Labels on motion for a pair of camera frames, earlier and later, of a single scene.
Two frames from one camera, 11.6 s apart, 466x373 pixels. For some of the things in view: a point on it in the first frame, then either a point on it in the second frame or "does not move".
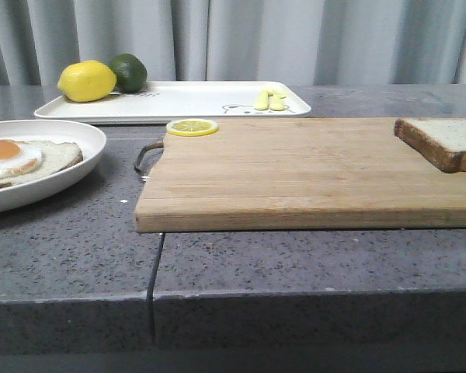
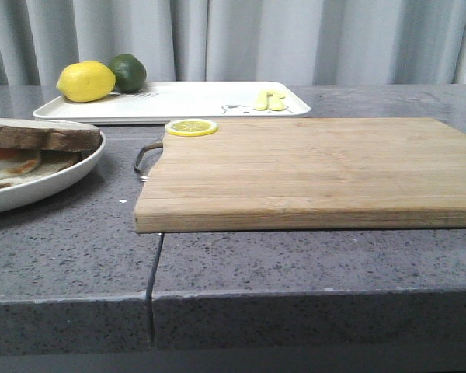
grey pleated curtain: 238,42 does not move
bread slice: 450,144 → 39,135
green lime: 130,73 does not move
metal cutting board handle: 152,144 does not move
